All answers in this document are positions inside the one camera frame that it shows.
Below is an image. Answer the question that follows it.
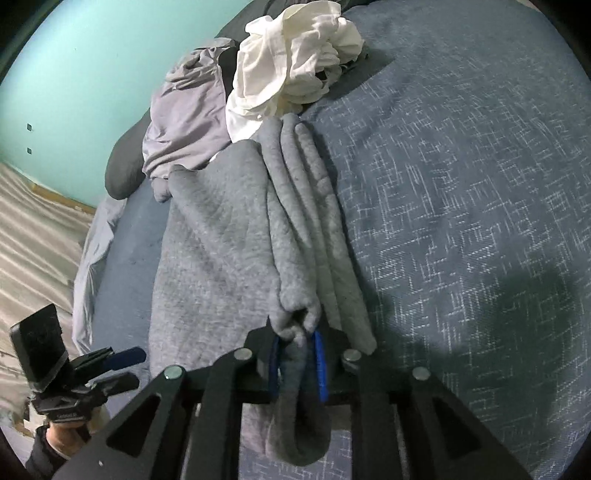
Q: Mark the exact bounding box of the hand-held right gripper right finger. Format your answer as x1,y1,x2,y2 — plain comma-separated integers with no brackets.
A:
314,327,532,480

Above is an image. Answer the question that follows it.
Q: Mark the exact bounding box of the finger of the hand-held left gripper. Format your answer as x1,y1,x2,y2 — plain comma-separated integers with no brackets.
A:
99,373,140,395
104,347,147,370

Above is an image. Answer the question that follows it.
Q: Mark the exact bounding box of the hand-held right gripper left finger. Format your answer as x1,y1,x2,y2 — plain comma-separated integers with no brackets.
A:
53,323,279,480

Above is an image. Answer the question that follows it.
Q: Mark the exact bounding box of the grey knit sweater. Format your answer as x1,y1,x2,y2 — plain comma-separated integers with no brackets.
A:
149,113,378,464

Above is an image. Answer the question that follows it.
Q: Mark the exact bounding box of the person's left forearm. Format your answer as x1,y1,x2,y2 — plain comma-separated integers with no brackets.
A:
25,425,71,480

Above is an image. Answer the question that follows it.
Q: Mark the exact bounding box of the person's left hand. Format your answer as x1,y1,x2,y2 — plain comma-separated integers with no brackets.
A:
47,405,112,459

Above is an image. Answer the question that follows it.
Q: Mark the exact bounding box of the striped beige curtain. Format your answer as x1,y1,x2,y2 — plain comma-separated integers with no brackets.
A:
0,161,98,421

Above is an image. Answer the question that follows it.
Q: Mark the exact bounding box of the light grey duvet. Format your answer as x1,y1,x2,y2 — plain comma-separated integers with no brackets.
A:
72,198,129,357

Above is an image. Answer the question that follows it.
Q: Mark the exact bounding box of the dark grey long pillow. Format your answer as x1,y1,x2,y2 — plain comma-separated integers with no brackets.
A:
105,0,305,200

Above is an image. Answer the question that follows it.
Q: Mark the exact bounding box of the blue patterned bed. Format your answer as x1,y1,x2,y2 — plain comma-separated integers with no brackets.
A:
72,0,591,480

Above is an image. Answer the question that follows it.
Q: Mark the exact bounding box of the lilac grey shirt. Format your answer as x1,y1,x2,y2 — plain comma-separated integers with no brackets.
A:
141,37,241,204

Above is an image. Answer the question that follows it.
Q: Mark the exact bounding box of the black garment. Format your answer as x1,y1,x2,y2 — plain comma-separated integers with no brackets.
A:
219,46,242,95

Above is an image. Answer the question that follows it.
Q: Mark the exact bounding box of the white shirt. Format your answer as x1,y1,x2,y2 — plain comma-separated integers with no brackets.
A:
225,2,365,144

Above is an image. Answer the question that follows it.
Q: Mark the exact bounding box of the wooden frame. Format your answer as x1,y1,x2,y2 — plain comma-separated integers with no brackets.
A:
28,181,96,216

